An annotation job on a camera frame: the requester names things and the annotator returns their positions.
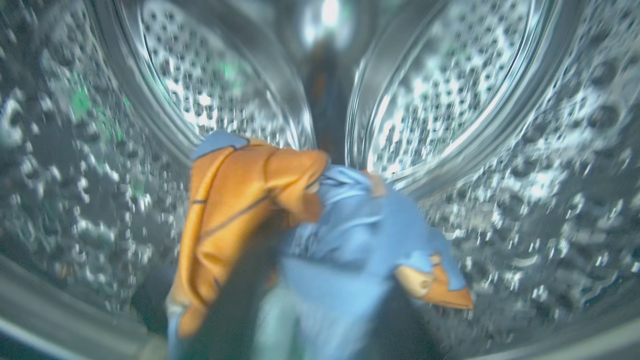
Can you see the blue cartoon print garment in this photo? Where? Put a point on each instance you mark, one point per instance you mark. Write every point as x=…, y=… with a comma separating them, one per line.
x=350, y=235

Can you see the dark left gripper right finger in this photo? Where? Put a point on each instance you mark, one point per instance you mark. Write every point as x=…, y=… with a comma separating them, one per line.
x=400, y=335

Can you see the steel washing machine drum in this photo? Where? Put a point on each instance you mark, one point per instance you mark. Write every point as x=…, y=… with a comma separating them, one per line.
x=500, y=100

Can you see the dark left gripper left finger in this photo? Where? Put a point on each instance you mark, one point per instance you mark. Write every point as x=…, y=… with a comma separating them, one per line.
x=235, y=310

